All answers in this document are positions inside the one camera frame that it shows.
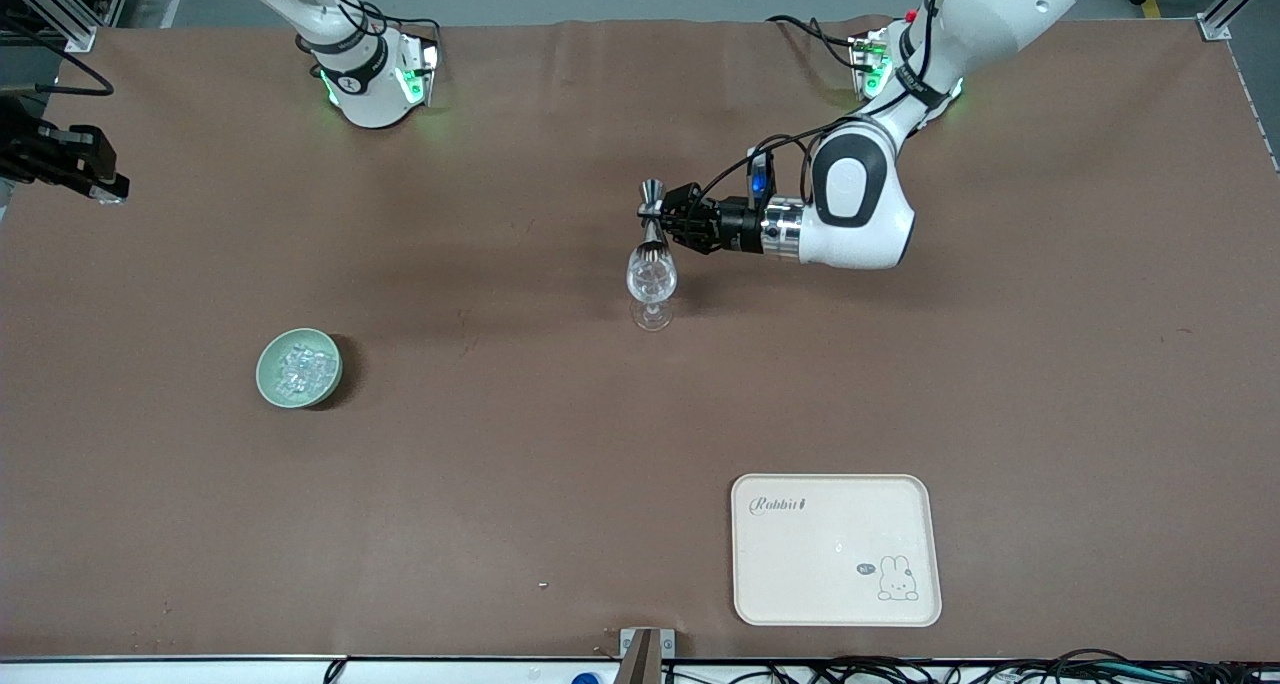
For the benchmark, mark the clear ice cubes heap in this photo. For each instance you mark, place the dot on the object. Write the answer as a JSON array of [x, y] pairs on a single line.
[[300, 369]]

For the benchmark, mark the clear ice cube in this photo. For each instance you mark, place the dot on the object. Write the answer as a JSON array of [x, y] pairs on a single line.
[[112, 196]]

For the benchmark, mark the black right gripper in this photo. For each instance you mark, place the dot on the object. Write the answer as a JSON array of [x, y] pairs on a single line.
[[52, 154]]

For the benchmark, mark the grey metal bracket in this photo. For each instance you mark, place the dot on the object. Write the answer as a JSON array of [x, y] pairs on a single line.
[[667, 642]]

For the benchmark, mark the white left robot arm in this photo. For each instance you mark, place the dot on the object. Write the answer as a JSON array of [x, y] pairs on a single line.
[[990, 24]]

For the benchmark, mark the cream tray with rabbit print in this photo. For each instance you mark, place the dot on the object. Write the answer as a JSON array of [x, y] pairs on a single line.
[[830, 564]]

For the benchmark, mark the green ceramic bowl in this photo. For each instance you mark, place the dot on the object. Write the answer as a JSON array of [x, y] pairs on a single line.
[[265, 369]]

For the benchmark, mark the aluminium frame profile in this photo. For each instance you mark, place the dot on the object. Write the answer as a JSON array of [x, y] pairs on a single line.
[[70, 26], [1215, 26]]

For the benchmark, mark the silver metal jigger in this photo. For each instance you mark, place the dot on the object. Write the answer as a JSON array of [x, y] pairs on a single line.
[[654, 189]]

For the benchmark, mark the clear wine glass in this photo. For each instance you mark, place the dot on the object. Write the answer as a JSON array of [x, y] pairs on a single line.
[[651, 289]]

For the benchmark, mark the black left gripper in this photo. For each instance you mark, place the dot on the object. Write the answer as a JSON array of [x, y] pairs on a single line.
[[733, 224]]

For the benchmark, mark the brown pole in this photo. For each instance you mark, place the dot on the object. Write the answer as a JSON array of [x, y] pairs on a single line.
[[642, 664]]

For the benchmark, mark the base connector plate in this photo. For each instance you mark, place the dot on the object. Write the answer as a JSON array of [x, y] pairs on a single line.
[[425, 69], [865, 59]]

